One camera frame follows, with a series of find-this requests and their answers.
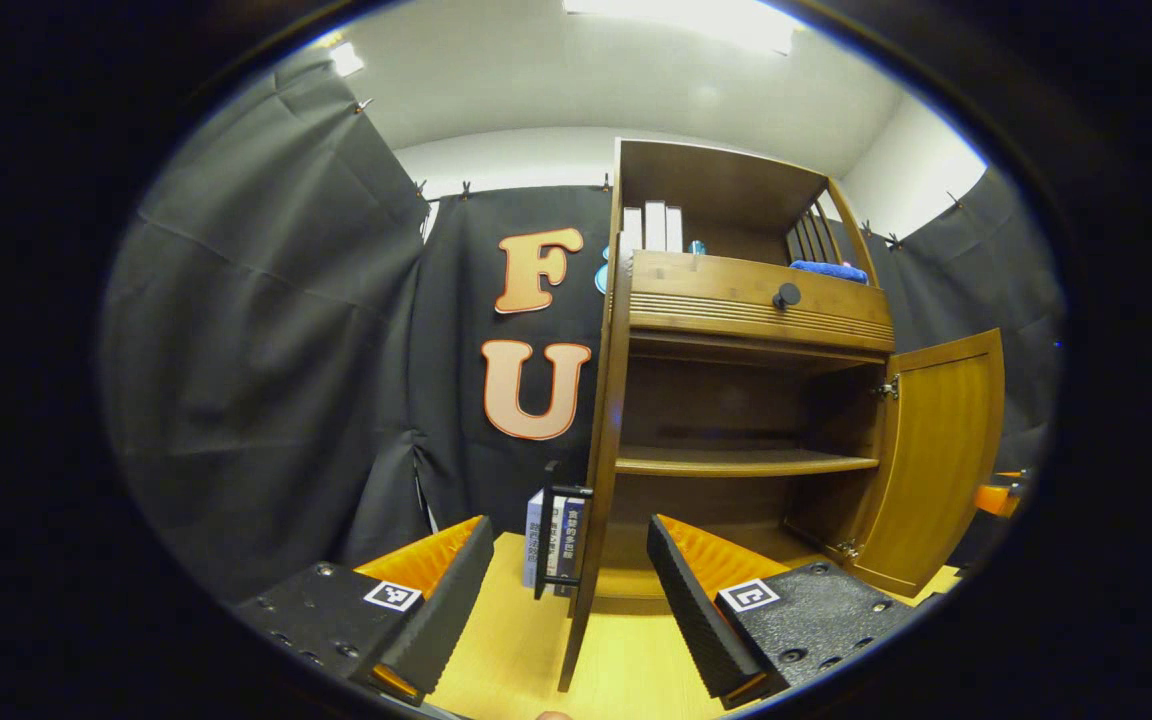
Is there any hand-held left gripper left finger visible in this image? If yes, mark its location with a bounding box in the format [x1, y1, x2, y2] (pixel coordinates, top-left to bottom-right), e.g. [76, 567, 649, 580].
[236, 515, 495, 706]

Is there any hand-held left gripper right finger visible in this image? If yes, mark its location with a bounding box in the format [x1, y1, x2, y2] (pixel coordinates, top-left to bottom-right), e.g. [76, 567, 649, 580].
[646, 514, 922, 709]

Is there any wooden shoe cabinet door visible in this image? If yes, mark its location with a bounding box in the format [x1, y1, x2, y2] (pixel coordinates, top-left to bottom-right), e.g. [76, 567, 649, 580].
[534, 232, 634, 693]
[848, 328, 1007, 599]

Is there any wooden double-door shoe cabinet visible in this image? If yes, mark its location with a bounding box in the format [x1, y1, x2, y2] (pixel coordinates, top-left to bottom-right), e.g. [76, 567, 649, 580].
[586, 138, 897, 601]

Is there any wooden inner cabinet shelf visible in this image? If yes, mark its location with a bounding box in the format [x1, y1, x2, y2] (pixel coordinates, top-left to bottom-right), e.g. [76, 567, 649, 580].
[616, 447, 880, 478]

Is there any wooden ribbed cabinet drawer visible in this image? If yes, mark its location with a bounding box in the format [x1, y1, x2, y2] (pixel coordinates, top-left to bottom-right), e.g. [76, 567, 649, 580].
[628, 250, 895, 353]

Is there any dark blue book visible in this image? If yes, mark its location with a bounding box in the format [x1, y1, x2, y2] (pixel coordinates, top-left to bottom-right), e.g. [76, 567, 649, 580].
[564, 497, 587, 599]

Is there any blue folded towel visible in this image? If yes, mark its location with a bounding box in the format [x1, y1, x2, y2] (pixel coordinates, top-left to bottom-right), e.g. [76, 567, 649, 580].
[789, 260, 869, 285]

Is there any black backdrop cloth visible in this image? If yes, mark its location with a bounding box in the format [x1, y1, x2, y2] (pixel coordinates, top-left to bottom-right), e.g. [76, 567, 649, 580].
[101, 45, 1065, 601]

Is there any large ceiling light panel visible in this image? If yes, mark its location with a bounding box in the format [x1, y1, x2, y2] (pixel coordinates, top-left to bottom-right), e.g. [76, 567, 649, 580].
[564, 0, 797, 56]

